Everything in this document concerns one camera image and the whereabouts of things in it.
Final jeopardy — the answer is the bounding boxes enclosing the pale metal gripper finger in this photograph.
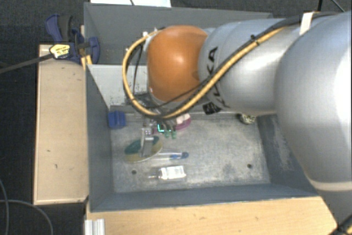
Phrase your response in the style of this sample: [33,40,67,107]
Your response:
[140,127,147,156]
[145,129,155,157]

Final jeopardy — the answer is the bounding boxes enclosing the clear plastic bottle white label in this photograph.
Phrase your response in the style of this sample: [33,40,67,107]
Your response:
[148,165,188,182]

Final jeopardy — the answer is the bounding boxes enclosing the speckled yellow ball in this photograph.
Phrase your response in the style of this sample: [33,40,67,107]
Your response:
[237,114,257,125]

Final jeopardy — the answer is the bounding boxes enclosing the pink and purple round toy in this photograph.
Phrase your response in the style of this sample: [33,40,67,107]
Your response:
[175,114,191,131]

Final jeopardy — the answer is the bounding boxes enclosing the pale wood flat board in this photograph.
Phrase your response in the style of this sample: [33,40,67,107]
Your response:
[32,43,90,206]

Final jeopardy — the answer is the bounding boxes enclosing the grey metal bin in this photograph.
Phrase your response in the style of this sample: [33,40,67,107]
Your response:
[83,2,320,213]

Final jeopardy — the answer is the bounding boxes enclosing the blue ribbed block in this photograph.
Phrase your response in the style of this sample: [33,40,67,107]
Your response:
[107,110,128,129]

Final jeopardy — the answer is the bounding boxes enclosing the green and yellow round sponge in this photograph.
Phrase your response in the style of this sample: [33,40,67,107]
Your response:
[123,135,163,164]

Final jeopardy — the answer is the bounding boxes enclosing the clear tube with blue cap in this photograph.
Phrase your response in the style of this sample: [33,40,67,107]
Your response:
[155,151,190,161]

